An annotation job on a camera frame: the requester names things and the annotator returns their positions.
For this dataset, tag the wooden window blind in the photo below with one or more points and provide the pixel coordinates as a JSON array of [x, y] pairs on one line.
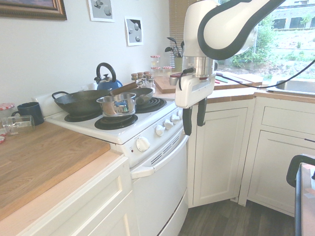
[[176, 22]]

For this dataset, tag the white corner cabinet door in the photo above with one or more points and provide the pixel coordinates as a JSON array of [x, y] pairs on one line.
[[216, 152]]

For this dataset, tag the small white burner knob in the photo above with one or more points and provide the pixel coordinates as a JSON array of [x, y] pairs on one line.
[[180, 114], [168, 124], [160, 130], [175, 118]]

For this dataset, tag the tall glass jar red lid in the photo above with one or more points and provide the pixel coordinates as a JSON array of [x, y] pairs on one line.
[[155, 61]]

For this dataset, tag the small grey shapes print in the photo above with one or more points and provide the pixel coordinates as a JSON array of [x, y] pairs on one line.
[[134, 30]]

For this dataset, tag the jar with red checkered lid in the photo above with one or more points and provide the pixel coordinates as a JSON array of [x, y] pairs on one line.
[[6, 109]]

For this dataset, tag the black kitchen utensils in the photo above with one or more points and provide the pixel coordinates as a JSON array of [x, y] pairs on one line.
[[174, 48]]

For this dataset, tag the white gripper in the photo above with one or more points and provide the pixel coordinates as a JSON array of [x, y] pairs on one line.
[[190, 92]]

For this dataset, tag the stainless steel sink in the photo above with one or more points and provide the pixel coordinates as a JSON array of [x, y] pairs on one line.
[[292, 86]]

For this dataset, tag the white counter cabinet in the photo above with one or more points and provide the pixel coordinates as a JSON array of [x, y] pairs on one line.
[[81, 199]]

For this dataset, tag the large grey shapes print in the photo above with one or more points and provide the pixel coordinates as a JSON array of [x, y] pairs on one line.
[[101, 9]]

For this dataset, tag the wood framed painting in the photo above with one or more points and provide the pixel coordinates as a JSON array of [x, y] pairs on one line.
[[32, 8]]

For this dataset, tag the white sink cabinet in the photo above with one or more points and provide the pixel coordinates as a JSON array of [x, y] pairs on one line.
[[278, 152]]

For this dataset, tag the white electric stove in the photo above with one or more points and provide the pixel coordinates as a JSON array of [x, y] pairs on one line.
[[123, 127]]

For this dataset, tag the green cutting mat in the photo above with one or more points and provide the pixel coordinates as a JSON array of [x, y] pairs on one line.
[[221, 79]]

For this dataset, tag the glass shaker silver cap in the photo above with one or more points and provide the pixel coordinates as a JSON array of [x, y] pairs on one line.
[[144, 83], [139, 83], [150, 82]]

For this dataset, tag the white oven door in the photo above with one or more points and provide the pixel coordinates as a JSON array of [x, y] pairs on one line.
[[160, 186]]

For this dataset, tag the clear glass jar lying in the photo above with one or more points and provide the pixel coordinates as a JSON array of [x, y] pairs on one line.
[[18, 125]]

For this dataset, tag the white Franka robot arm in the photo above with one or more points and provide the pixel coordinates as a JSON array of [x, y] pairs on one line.
[[216, 27]]

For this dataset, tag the green utensil holder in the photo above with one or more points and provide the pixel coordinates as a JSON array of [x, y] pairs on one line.
[[179, 63]]

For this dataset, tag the red and silver can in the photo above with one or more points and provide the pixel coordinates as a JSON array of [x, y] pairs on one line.
[[173, 79]]

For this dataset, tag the large white oven knob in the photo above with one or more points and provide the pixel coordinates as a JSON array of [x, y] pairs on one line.
[[142, 144]]

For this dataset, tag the black cast iron wok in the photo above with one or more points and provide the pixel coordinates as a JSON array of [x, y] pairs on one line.
[[78, 100]]

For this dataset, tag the dark blue mug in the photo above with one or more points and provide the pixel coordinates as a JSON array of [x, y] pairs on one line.
[[28, 111]]

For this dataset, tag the spice bottle brown cap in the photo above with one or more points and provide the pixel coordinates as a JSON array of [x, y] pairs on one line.
[[134, 77], [147, 75], [140, 75]]

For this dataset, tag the stainless steel saucepan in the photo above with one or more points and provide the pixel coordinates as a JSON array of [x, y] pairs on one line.
[[118, 104]]

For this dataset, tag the short glass jar red lid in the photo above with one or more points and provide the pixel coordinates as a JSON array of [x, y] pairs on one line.
[[166, 71], [155, 71]]

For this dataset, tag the wooden cutting board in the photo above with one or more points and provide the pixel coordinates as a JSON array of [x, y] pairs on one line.
[[169, 84]]

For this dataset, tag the red checkered jar lid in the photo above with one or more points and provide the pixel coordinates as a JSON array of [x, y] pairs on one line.
[[2, 138]]

